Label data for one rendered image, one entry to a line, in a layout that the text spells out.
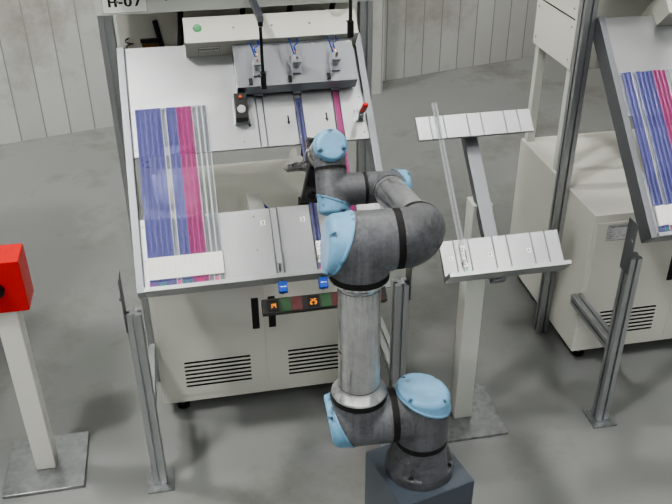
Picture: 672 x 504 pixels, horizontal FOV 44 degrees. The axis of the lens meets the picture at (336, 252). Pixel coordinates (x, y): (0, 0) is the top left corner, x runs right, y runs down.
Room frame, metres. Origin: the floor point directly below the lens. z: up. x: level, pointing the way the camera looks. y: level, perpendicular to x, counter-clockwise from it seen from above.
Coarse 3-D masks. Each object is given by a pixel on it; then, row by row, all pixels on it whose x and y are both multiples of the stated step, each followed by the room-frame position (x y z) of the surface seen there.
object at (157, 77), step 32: (128, 64) 2.25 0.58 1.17; (160, 64) 2.27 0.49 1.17; (192, 64) 2.28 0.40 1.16; (224, 64) 2.29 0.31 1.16; (128, 96) 2.18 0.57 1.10; (160, 96) 2.20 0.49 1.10; (192, 96) 2.21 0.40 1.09; (224, 96) 2.22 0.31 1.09; (256, 96) 2.23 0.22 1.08; (288, 96) 2.24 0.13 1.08; (320, 96) 2.25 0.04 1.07; (352, 96) 2.26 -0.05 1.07; (224, 128) 2.15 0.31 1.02; (256, 128) 2.16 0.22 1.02; (288, 128) 2.17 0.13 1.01; (320, 128) 2.18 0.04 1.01; (352, 128) 2.19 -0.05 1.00
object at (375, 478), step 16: (384, 448) 1.38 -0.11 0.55; (368, 464) 1.36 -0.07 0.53; (384, 464) 1.33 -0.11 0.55; (368, 480) 1.36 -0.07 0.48; (384, 480) 1.29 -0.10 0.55; (464, 480) 1.28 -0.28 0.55; (368, 496) 1.36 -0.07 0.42; (384, 496) 1.28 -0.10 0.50; (400, 496) 1.24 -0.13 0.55; (416, 496) 1.24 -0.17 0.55; (432, 496) 1.24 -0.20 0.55; (448, 496) 1.26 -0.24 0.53; (464, 496) 1.28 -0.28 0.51
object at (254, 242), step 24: (240, 216) 1.97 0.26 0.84; (264, 216) 1.97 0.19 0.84; (288, 216) 1.98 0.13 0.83; (144, 240) 1.89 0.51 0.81; (240, 240) 1.92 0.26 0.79; (264, 240) 1.92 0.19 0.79; (288, 240) 1.93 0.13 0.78; (312, 240) 1.94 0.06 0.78; (144, 264) 1.84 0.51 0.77; (240, 264) 1.87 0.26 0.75; (264, 264) 1.88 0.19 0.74; (288, 264) 1.88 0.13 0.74; (312, 264) 1.89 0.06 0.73
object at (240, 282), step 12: (252, 276) 1.83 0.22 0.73; (264, 276) 1.83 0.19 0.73; (276, 276) 1.84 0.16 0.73; (288, 276) 1.84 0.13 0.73; (300, 276) 1.85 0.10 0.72; (312, 276) 1.87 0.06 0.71; (324, 276) 1.89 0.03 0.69; (144, 288) 1.78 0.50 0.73; (156, 288) 1.78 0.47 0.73; (168, 288) 1.78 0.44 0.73; (180, 288) 1.79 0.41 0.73; (192, 288) 1.80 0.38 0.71; (204, 288) 1.82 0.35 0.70; (216, 288) 1.84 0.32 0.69; (228, 288) 1.85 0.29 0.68
